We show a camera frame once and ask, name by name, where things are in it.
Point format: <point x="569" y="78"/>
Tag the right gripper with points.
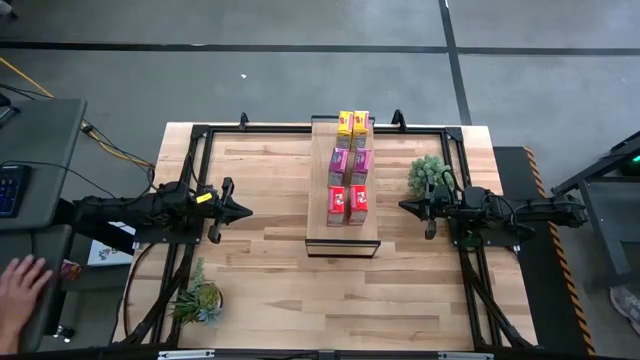
<point x="437" y="209"/>

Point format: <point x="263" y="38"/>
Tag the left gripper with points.
<point x="222" y="211"/>

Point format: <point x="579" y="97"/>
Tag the red Froot Loops cereal box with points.
<point x="336" y="206"/>
<point x="358" y="205"/>

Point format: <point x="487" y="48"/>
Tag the purple Raisin Bran cereal box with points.
<point x="338" y="167"/>
<point x="361" y="167"/>

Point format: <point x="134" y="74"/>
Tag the yellow cereal box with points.
<point x="361" y="130"/>
<point x="345" y="130"/>

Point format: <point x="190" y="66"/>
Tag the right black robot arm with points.
<point x="550" y="210"/>

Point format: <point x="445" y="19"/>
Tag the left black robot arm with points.
<point x="130" y="210"/>

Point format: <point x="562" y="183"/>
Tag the round green potted plant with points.
<point x="422" y="170"/>

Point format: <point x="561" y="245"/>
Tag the spiky succulent potted plant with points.
<point x="202" y="300"/>

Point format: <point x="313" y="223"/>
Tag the white printed box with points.
<point x="107" y="252"/>

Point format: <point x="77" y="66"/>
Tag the black mat hazard stripe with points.
<point x="545" y="300"/>

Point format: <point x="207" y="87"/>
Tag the colourful small packet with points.
<point x="70" y="270"/>

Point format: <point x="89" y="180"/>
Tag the grey desk panel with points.
<point x="55" y="240"/>
<point x="40" y="160"/>

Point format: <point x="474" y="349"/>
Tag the black metal side stand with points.
<point x="602" y="225"/>

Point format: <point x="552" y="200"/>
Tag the backlit black keyboard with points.
<point x="10" y="192"/>

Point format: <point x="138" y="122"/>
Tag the person's hand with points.
<point x="22" y="295"/>

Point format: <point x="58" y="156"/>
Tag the person's shoe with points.
<point x="627" y="307"/>

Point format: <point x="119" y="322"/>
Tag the wooden shelf black metal frame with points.
<point x="320" y="220"/>

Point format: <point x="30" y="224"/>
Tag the black metal table frame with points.
<point x="260" y="129"/>

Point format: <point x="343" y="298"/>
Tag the silver metal bracket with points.
<point x="465" y="356"/>
<point x="185" y="355"/>

